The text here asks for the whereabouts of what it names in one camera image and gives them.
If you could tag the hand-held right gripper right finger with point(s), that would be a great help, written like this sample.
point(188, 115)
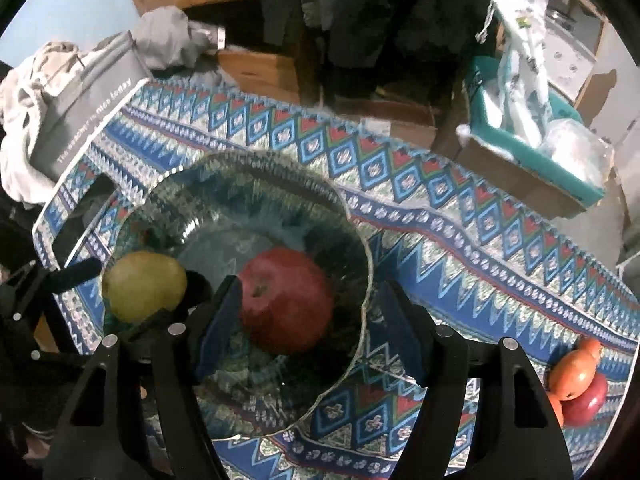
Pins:
point(405, 330)

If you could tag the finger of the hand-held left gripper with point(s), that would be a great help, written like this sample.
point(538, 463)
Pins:
point(75, 275)
point(200, 290)

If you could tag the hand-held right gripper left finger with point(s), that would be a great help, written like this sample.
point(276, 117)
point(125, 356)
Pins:
point(220, 320)

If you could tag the green pear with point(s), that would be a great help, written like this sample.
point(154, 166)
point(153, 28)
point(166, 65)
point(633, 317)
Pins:
point(140, 285)

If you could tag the clear glass bowl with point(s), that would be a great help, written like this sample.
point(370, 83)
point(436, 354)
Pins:
point(280, 200)

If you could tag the large orange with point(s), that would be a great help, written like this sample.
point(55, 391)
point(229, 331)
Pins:
point(575, 375)

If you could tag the small orange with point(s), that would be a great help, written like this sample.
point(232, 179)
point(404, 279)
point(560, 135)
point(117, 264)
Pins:
point(591, 346)
point(555, 410)

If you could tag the blue patterned tablecloth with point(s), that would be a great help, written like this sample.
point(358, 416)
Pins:
point(450, 270)

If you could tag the grey fabric bag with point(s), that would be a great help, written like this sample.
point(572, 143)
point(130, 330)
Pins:
point(85, 105)

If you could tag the white crumpled cloth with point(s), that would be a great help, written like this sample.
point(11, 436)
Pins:
point(20, 105)

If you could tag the large cardboard box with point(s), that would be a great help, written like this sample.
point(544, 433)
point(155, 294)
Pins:
point(500, 175)

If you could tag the dark red apple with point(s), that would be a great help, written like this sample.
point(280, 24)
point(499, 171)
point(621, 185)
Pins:
point(587, 402)

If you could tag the teal box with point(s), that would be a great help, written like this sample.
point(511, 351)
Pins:
point(487, 130)

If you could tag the clear plastic bag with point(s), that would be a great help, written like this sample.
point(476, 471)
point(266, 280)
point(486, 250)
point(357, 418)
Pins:
point(575, 152)

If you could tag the grey garment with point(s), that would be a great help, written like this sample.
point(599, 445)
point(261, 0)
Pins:
point(165, 35)

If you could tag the white printed rice bag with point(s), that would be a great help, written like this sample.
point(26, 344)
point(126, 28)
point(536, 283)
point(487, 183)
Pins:
point(522, 60)

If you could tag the white patterned storage cabinet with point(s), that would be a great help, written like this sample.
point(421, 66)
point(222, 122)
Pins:
point(567, 60)

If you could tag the dark hanging clothes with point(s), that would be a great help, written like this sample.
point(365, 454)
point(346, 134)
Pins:
point(375, 15)

